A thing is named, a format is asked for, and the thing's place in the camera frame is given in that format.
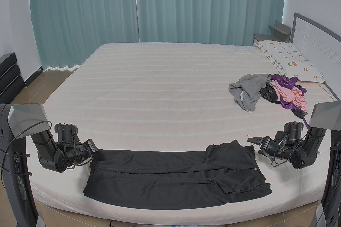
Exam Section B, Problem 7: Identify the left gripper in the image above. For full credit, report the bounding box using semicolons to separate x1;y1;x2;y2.
77;139;99;163

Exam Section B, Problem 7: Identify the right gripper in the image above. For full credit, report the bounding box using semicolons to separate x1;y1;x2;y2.
247;136;283;162

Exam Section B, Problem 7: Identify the black T-shirt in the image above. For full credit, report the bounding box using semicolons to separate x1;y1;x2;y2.
83;140;272;210

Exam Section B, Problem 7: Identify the pile of clothes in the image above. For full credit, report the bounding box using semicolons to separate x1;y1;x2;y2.
260;74;312;131

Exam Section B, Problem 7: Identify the bed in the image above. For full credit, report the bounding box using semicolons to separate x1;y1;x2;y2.
27;13;341;221

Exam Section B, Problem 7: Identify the grey garment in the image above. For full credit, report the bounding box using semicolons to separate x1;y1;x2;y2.
229;73;272;112

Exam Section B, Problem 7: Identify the white printed pillow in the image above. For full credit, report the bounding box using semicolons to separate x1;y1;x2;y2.
254;40;326;83

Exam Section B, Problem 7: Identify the black chest of drawers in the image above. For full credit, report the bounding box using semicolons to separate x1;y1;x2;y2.
0;52;26;104

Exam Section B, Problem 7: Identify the grey bedside table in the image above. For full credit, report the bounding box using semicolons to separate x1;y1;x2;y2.
254;21;291;43

